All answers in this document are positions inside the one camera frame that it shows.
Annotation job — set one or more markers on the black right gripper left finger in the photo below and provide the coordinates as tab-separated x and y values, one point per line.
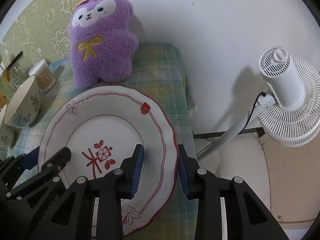
121	183

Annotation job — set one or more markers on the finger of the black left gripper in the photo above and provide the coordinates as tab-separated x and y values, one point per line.
13	167
49	169

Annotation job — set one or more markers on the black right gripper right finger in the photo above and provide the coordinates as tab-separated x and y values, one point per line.
246	215

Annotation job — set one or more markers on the floral ceramic bowl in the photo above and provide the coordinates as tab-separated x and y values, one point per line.
24	107
7	133

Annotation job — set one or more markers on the white plate with red pattern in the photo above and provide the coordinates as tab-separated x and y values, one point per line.
102	127

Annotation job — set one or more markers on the cotton swab container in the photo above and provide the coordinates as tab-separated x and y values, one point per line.
45	78

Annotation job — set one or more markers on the glass jar with black lid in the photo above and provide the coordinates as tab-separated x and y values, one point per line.
8	83

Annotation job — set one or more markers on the white standing fan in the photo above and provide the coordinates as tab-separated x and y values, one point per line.
288	110

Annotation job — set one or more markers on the purple plush toy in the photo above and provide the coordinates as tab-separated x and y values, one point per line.
102	46

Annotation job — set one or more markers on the green cartoon wall mat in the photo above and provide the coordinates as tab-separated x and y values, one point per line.
38	28

